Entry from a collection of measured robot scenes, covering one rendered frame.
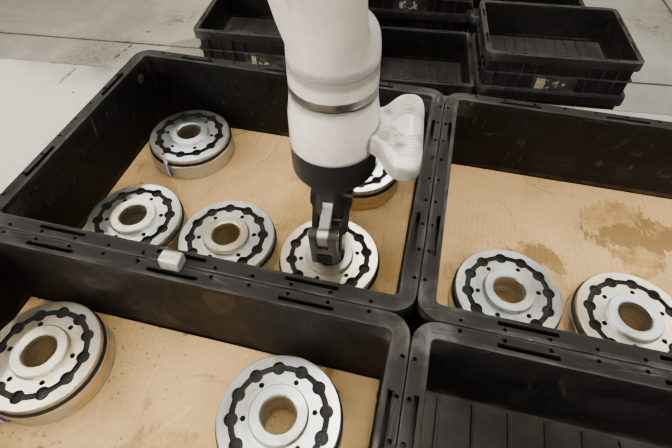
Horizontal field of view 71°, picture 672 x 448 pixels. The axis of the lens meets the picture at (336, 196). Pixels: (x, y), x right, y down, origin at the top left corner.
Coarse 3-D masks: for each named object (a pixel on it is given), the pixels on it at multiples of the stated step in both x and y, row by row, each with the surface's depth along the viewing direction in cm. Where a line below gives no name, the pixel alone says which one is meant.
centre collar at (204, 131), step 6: (186, 120) 62; (192, 120) 62; (198, 120) 62; (174, 126) 61; (180, 126) 61; (186, 126) 61; (192, 126) 62; (198, 126) 61; (204, 126) 61; (174, 132) 60; (204, 132) 60; (174, 138) 59; (180, 138) 59; (192, 138) 59; (198, 138) 59; (204, 138) 60; (180, 144) 59; (186, 144) 59; (192, 144) 59
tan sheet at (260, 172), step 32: (256, 160) 62; (288, 160) 62; (192, 192) 58; (224, 192) 58; (256, 192) 58; (288, 192) 58; (288, 224) 55; (384, 224) 55; (384, 256) 52; (384, 288) 49
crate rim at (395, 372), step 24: (0, 240) 41; (24, 240) 41; (48, 240) 41; (96, 264) 39; (120, 264) 39; (144, 264) 39; (216, 288) 38; (240, 288) 38; (264, 288) 38; (312, 312) 37; (336, 312) 36; (360, 312) 36; (384, 312) 36; (408, 336) 35; (384, 384) 33; (384, 408) 32; (384, 432) 32
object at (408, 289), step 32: (128, 64) 59; (192, 64) 60; (224, 64) 59; (256, 64) 59; (96, 96) 55; (64, 128) 51; (32, 160) 48; (416, 192) 45; (0, 224) 42; (32, 224) 42; (416, 224) 44; (192, 256) 40; (416, 256) 40; (288, 288) 38; (320, 288) 38; (352, 288) 38; (416, 288) 38
